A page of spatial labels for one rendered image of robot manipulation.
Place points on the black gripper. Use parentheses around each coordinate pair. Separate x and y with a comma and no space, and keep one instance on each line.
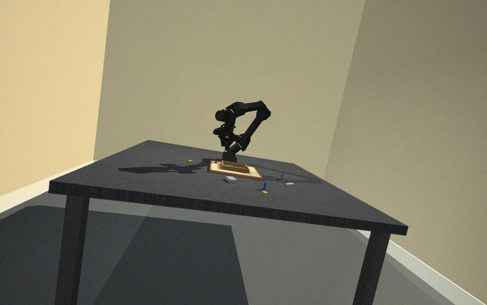
(231,137)

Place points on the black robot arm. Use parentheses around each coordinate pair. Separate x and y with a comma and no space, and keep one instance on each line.
(240,109)

